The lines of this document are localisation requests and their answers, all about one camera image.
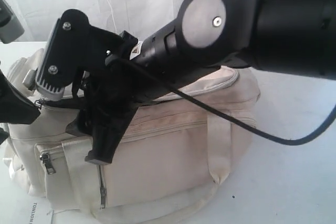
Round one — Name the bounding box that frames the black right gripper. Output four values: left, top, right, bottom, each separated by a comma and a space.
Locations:
67, 31, 168, 165

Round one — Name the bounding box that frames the cream duffel bag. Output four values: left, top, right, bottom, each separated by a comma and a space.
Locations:
0, 50, 262, 224

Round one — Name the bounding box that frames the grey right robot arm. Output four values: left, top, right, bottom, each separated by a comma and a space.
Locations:
68, 0, 335, 165

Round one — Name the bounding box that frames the white printed paper sheet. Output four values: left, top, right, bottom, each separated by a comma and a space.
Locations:
34, 200, 54, 224

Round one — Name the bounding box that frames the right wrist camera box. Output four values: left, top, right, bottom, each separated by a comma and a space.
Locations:
35, 9, 90, 101

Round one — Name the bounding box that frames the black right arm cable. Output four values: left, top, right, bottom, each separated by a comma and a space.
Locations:
104, 53, 336, 146

